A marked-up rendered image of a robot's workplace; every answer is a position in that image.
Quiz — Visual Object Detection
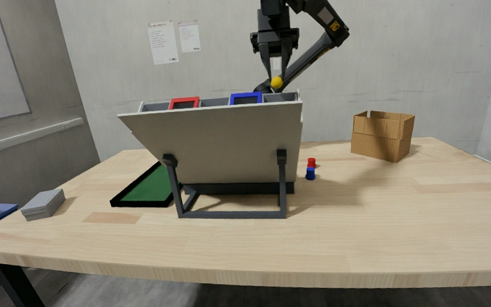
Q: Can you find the yellow ball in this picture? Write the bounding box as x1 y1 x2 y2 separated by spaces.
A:
271 77 283 89

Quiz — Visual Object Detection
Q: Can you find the blue plug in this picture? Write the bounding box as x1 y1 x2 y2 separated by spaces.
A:
306 167 316 180

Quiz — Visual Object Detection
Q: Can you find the blue square band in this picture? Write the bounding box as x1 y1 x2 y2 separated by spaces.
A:
230 91 261 105

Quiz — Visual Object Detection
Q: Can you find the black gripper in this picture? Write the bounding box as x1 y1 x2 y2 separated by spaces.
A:
250 28 300 84

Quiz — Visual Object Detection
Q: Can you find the red plug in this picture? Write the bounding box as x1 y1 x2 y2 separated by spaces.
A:
307 158 316 169

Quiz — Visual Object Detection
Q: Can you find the brown cardboard box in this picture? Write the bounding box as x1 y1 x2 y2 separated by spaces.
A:
350 111 415 163

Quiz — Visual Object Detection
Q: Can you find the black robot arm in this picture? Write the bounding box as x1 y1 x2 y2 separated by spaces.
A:
253 0 350 94

